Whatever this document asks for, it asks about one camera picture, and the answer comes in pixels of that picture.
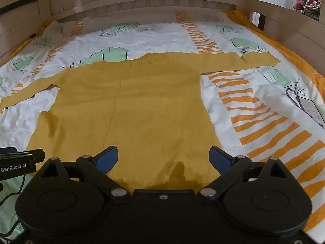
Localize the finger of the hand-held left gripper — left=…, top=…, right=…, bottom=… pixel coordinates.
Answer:
left=0, top=147, right=46, bottom=163

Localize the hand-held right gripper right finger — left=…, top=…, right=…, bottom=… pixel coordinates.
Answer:
left=198, top=146, right=288, bottom=201

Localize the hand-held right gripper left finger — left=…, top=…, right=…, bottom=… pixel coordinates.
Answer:
left=38, top=146, right=130, bottom=202

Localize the mustard yellow knit sweater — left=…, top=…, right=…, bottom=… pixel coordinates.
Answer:
left=0, top=51, right=281, bottom=191

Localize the white leaf-print bed sheet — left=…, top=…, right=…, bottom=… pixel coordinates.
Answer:
left=0, top=10, right=325, bottom=242

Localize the white card with dark border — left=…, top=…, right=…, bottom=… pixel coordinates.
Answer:
left=297, top=95, right=325, bottom=129

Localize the colourful patterned bag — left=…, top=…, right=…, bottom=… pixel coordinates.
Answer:
left=292, top=0, right=323, bottom=21

